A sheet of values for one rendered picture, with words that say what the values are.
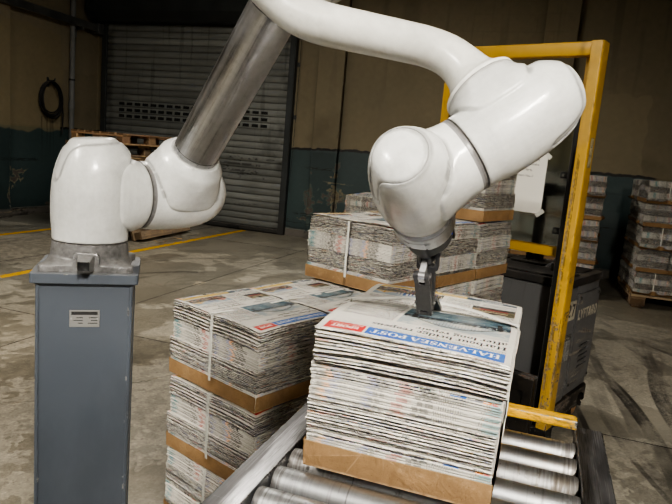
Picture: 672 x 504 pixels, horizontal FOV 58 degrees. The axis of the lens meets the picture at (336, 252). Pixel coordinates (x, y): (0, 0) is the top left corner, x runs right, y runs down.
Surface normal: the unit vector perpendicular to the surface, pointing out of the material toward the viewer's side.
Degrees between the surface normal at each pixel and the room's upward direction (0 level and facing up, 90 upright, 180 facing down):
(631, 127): 90
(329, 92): 90
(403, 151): 66
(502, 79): 57
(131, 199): 91
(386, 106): 90
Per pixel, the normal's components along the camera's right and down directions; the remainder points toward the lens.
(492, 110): -0.30, -0.33
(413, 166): -0.18, -0.11
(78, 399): 0.28, 0.18
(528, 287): -0.64, 0.07
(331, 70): -0.33, 0.12
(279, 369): 0.76, 0.18
